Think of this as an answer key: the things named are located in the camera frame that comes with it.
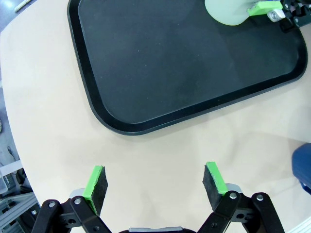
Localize white power strip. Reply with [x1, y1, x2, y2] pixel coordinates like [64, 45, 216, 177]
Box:
[14, 0, 32, 13]

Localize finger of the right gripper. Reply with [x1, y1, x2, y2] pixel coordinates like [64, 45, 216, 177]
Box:
[246, 0, 311, 32]

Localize grey aluminium profile frame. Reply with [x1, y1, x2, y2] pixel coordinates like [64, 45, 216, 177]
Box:
[0, 189, 41, 233]

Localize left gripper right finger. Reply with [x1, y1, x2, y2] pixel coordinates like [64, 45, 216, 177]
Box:
[198, 161, 285, 233]

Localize black plastic serving tray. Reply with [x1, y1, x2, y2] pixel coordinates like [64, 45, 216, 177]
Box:
[67, 0, 309, 136]

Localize pale green plastic cup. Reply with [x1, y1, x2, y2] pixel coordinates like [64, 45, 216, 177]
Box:
[204, 0, 256, 26]

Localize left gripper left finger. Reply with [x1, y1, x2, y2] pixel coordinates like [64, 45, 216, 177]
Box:
[31, 165, 113, 233]

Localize blue mug yellow inside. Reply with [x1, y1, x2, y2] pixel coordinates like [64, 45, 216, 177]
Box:
[291, 142, 311, 191]

